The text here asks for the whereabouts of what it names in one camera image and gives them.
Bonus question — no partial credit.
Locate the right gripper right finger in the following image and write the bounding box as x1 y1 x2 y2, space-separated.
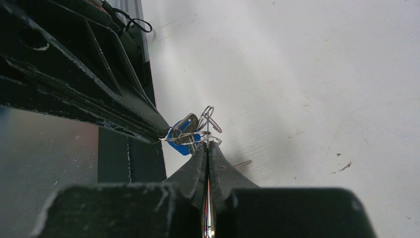
209 142 376 238

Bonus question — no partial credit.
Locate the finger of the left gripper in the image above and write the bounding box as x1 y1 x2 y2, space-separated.
0 57 158 144
0 0 169 138

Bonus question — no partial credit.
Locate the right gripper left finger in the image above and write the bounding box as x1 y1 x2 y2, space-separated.
30 143 208 238

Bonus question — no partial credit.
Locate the blue tag key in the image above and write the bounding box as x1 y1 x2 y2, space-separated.
166 113 201 156

